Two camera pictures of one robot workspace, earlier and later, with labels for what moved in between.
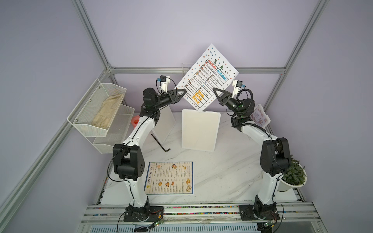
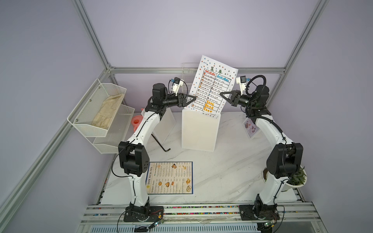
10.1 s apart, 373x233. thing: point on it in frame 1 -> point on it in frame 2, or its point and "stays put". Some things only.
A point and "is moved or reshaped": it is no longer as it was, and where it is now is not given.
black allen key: [156, 140] stays put
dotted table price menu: [212, 70] is moved or reshaped
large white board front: [199, 129] stays put
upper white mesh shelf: [93, 115] stays put
